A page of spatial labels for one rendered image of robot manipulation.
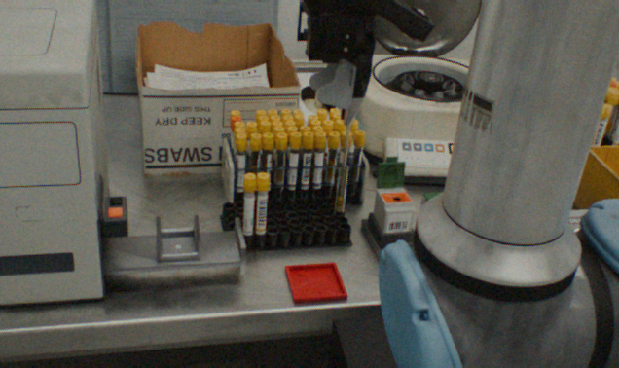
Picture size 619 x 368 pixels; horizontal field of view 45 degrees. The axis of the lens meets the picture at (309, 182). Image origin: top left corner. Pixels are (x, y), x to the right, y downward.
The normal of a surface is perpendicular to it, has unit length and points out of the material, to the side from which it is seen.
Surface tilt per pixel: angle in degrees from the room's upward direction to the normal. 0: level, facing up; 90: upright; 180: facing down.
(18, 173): 90
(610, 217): 8
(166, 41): 88
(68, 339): 90
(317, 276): 0
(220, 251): 0
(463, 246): 45
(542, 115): 90
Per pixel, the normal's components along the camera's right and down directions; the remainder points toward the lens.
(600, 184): -0.98, 0.02
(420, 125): 0.05, 0.51
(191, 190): 0.08, -0.86
